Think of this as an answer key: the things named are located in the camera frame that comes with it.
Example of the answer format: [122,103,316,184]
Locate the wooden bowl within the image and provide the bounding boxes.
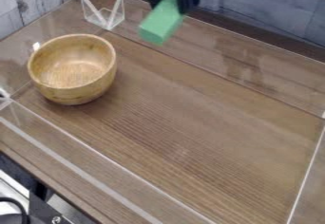
[27,33,117,105]

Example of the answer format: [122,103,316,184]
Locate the green rectangular block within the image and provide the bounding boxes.
[138,0,185,45]

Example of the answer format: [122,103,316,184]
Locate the black metal mount bracket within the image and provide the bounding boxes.
[28,194,65,224]

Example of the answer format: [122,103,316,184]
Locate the clear acrylic corner bracket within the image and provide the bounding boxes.
[81,0,125,30]

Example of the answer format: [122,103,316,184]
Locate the black cable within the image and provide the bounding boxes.
[0,196,31,224]

